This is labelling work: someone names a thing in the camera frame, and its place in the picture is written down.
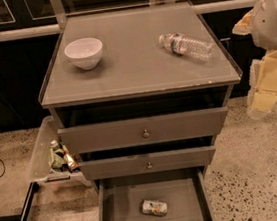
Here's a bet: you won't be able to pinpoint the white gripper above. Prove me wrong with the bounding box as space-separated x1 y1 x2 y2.
232 0 277 120

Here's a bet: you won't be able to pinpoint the grey drawer cabinet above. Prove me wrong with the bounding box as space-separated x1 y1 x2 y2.
28 0 261 221

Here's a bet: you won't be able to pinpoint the grey top drawer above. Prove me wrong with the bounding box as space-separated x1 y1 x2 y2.
57 107 227 153

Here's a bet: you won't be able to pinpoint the grey drawer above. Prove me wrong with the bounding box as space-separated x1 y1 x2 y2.
81 146 216 180
57 107 227 153
98 168 215 221

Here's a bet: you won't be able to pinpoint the grey middle drawer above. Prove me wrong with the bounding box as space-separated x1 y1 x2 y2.
81 146 216 180

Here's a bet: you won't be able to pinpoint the grey bottom drawer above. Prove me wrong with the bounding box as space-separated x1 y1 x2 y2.
98 168 215 221

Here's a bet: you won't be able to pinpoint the clear plastic water bottle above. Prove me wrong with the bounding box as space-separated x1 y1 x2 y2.
159 33 214 62

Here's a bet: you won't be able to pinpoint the white ceramic bowl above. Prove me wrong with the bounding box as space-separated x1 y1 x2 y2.
64 38 103 70

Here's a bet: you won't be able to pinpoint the bottles in storage bin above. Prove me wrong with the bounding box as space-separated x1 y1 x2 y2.
48 140 80 173

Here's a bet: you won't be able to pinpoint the clear plastic storage bin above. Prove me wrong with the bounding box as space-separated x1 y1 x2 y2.
28 115 91 190

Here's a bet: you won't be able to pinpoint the black floor rail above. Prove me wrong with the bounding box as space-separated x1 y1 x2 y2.
18 182 39 221

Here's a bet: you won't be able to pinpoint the metal frame railing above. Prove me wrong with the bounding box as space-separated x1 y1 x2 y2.
0 0 277 42

